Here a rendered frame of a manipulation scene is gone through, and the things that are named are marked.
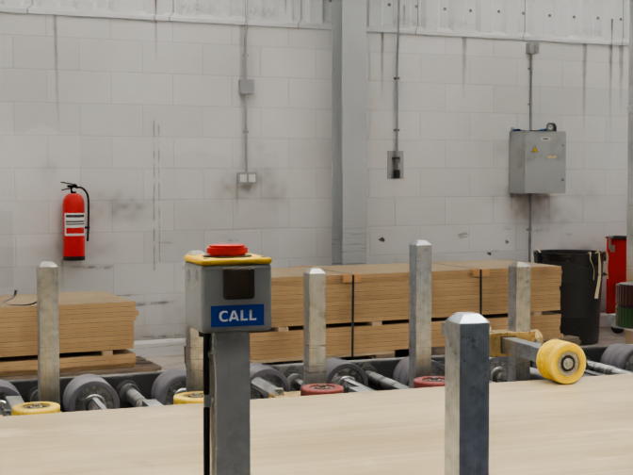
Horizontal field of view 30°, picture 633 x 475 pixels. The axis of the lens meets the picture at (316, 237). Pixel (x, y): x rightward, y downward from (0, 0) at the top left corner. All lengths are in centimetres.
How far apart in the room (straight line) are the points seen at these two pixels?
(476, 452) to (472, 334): 12
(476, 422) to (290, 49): 777
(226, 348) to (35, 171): 722
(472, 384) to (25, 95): 724
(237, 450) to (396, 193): 815
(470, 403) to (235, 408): 25
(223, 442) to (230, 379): 6
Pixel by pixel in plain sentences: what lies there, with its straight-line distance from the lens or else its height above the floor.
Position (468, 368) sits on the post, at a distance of 124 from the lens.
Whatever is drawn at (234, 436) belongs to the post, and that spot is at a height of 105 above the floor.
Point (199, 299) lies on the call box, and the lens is 112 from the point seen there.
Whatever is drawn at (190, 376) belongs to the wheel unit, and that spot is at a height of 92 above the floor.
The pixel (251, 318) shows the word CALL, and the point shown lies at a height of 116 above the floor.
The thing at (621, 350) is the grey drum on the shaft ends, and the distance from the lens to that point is 318.
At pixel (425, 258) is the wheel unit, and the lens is 241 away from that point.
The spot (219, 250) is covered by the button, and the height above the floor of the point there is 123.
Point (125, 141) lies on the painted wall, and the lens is 848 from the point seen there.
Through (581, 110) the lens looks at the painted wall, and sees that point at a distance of 1024.
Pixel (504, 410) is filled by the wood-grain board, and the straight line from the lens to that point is 205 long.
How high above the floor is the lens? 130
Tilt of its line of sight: 3 degrees down
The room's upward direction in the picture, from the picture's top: straight up
